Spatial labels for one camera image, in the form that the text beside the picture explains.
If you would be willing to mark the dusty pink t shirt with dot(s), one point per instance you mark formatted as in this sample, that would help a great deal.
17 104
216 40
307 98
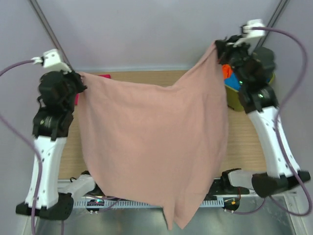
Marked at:
158 145

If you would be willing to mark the olive green plastic bin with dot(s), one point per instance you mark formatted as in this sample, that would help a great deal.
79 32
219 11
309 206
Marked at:
234 98

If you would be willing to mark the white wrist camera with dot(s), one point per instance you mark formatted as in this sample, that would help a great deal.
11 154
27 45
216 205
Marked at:
52 61
251 31

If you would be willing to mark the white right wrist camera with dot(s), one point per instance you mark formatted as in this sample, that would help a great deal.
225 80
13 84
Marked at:
251 31

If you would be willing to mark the orange t shirt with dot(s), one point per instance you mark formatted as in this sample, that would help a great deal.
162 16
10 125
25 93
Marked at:
227 71

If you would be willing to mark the white slotted cable duct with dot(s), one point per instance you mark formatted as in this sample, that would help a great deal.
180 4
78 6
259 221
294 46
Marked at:
91 203

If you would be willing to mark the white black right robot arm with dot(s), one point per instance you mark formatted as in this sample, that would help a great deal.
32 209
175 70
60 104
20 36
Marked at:
283 172

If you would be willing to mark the folded magenta t shirt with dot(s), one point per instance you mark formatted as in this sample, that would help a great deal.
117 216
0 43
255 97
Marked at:
102 75

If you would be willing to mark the blue t shirt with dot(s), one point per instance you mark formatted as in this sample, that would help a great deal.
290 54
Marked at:
232 82

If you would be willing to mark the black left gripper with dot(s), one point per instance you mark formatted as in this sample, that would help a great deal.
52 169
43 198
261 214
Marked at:
76 78

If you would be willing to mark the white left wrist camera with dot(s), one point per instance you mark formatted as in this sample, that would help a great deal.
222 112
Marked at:
52 61

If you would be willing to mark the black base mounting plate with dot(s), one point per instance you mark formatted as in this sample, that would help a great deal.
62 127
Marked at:
217 189

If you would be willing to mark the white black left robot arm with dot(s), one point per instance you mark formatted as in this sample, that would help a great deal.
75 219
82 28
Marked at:
50 131

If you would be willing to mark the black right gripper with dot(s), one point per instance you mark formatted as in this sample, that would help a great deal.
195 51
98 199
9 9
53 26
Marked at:
226 48

